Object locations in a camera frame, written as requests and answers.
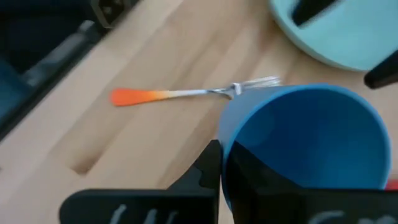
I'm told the black aluminium table frame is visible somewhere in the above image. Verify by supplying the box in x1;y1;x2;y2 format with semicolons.
0;0;141;142

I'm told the mint green plate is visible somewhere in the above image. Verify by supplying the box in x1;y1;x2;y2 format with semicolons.
267;0;398;72

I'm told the silver metal bracket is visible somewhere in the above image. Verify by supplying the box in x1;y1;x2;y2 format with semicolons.
23;20;96;87

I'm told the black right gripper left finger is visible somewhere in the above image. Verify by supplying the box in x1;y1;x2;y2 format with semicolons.
58;139;223;224

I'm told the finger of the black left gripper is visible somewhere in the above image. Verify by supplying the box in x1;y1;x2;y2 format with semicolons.
291;0;338;27
363;49;398;90

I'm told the blue plastic cup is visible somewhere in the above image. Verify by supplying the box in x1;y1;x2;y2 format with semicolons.
217;83;392;212

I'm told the fork with orange handle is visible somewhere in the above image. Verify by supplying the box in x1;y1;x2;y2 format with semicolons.
109;75;282;108

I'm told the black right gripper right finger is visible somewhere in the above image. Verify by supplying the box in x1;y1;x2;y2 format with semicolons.
223;141;398;224

